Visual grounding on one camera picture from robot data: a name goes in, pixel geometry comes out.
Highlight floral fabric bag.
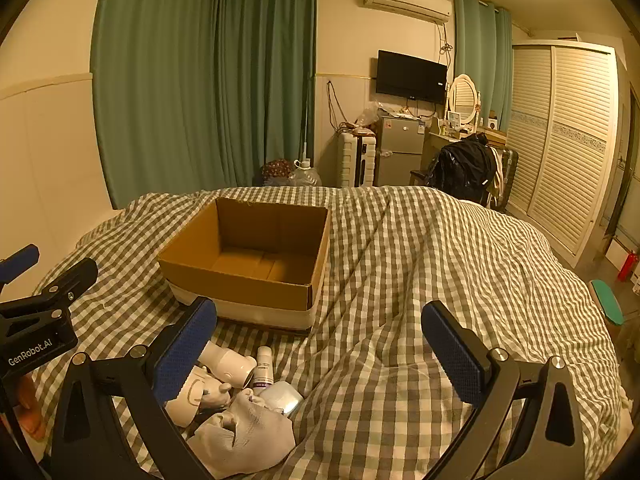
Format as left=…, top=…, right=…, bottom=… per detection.
left=261, top=159, right=294, bottom=187

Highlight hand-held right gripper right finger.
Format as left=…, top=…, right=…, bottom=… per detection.
left=421, top=301, right=586, bottom=480

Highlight plastic bags on fridge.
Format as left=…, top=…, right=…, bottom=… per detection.
left=356, top=104, right=402, bottom=130

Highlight white cloth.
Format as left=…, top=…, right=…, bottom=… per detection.
left=187, top=390, right=297, bottom=479

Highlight white tape roll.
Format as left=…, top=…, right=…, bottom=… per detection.
left=164, top=367, right=234, bottom=428

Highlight white square case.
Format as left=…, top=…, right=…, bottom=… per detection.
left=260, top=381, right=305, bottom=417

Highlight white louvered wardrobe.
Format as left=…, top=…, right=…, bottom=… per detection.
left=502, top=40, right=622, bottom=269

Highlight white oval mirror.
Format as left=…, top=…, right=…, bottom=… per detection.
left=446, top=74, right=482, bottom=127

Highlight wooden chair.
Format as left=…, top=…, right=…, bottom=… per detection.
left=410, top=166, right=441, bottom=189

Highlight grey small fridge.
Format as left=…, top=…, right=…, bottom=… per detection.
left=375, top=115, right=427, bottom=187

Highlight white bottle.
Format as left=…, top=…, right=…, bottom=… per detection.
left=200, top=342, right=258, bottom=389

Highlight black wall television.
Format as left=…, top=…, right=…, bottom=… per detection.
left=376, top=50, right=448, bottom=104

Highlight white ribbed suitcase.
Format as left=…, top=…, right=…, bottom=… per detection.
left=336, top=132, right=377, bottom=187

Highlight white air conditioner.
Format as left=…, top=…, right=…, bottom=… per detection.
left=359, top=0, right=452, bottom=25

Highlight clear water jug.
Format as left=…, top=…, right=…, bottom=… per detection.
left=289, top=159, right=322, bottom=187

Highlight brown cardboard box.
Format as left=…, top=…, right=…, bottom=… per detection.
left=157, top=197, right=332, bottom=333

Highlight green checked blanket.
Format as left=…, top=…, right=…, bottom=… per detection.
left=30, top=185, right=636, bottom=480

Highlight hanging wall cables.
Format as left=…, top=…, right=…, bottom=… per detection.
left=326, top=80, right=352, bottom=132

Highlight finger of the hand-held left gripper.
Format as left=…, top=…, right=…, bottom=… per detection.
left=0, top=244, right=40, bottom=288
left=0, top=258, right=99, bottom=333

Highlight red fire extinguisher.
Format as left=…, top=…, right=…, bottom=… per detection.
left=617, top=250, right=640, bottom=282

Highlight green flat board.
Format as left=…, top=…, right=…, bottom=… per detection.
left=590, top=280, right=626, bottom=326

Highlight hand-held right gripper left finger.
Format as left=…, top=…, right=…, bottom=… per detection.
left=50, top=296, right=218, bottom=480

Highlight white dressing table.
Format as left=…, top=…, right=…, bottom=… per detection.
left=422, top=127, right=508, bottom=166

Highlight green curtain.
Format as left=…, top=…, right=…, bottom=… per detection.
left=452, top=0, right=514, bottom=131
left=214, top=0, right=319, bottom=188
left=90, top=0, right=223, bottom=211

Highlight person's left hand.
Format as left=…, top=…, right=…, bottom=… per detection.
left=14, top=374, right=49, bottom=442

